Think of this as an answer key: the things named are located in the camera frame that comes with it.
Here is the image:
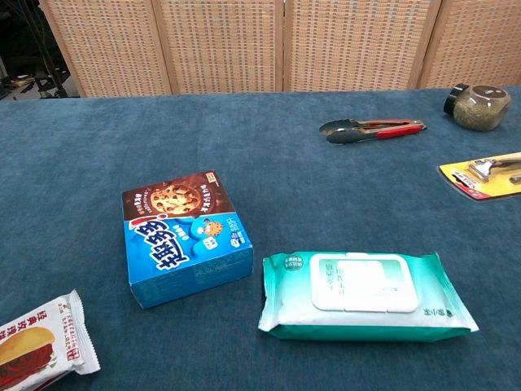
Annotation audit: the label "glass spice jar black lid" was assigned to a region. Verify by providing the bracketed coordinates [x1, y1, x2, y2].
[443, 83, 512, 132]

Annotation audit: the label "dark metal stand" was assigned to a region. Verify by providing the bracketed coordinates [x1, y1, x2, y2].
[0, 0, 68, 100]

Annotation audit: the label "white burger snack packet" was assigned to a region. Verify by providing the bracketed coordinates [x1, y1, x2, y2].
[0, 288, 102, 391]

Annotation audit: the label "red handled metal tongs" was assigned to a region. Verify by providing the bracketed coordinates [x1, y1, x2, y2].
[318, 118, 428, 145]

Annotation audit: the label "green wet wipes pack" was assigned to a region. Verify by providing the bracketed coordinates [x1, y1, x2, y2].
[257, 251, 480, 343]

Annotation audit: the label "yellow razor blister pack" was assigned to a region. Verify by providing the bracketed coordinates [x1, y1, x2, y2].
[438, 152, 521, 203]

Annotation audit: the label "blue velvet tablecloth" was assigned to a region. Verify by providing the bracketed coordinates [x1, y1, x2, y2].
[0, 85, 521, 391]

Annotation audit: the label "blue cookie box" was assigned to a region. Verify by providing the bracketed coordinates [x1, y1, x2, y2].
[121, 169, 254, 310]

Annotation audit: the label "wicker folding screen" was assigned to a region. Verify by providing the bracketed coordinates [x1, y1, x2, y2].
[38, 0, 521, 99]

